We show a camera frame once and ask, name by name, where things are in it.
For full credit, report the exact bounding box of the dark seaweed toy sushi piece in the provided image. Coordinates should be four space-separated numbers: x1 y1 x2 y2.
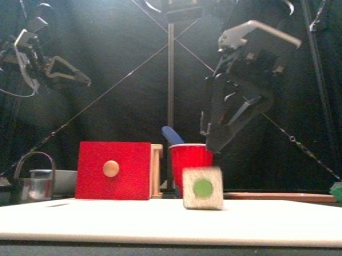
181 166 226 211

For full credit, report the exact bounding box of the flat wooden plate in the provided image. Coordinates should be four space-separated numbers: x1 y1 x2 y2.
223 191 338 204

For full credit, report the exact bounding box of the white plastic cutting board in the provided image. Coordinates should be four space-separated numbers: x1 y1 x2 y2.
0 197 342 250

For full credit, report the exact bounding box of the red plastic cup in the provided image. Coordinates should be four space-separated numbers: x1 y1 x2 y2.
168 143 215 198

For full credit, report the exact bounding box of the red box with wooden knob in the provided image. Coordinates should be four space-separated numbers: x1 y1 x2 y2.
73 140 153 201

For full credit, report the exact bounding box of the green toy item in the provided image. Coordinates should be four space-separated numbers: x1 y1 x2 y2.
328 182 342 203

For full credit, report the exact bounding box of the white cable loop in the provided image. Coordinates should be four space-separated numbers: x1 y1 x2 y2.
0 41 43 99

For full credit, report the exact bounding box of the blue handled toy knife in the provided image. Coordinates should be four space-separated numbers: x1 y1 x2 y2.
160 125 186 146

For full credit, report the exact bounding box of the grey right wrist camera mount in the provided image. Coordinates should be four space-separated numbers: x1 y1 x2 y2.
216 19 303 52

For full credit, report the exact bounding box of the vertical metal frame pole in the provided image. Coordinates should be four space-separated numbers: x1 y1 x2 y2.
165 22 176 192

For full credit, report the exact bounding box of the dark side frame pole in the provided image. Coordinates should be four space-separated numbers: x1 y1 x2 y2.
300 0 338 159

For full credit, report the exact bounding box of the diagonal brace wire with turnbuckle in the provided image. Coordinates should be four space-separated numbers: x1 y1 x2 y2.
129 0 342 183

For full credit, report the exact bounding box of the light wooden frame box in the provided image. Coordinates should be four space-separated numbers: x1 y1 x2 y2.
149 143 164 200

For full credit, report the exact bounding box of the small metal pot with handle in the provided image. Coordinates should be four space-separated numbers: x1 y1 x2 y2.
12 151 57 204

